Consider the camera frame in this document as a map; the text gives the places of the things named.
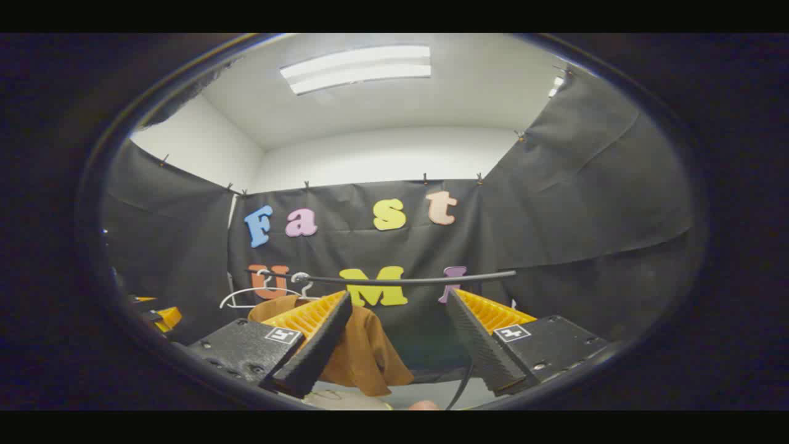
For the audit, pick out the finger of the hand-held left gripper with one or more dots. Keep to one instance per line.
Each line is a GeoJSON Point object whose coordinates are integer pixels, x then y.
{"type": "Point", "coordinates": [167, 317]}

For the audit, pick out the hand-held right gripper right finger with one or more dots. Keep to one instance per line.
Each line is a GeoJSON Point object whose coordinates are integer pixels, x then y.
{"type": "Point", "coordinates": [487, 351]}

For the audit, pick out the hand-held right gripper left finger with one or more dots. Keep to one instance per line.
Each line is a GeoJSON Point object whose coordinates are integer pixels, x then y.
{"type": "Point", "coordinates": [320, 351]}

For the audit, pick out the brown garment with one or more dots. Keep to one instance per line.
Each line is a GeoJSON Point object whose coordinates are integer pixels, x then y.
{"type": "Point", "coordinates": [370, 351]}

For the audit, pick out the white plastic hanger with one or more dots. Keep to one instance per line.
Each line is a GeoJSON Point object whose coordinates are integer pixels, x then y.
{"type": "Point", "coordinates": [246, 294]}
{"type": "Point", "coordinates": [306, 290]}

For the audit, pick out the black backdrop cloth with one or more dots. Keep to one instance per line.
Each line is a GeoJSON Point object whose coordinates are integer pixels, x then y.
{"type": "Point", "coordinates": [555, 216]}

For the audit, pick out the ceiling light panel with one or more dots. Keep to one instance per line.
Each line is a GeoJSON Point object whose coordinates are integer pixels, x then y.
{"type": "Point", "coordinates": [556, 86]}
{"type": "Point", "coordinates": [357, 69]}

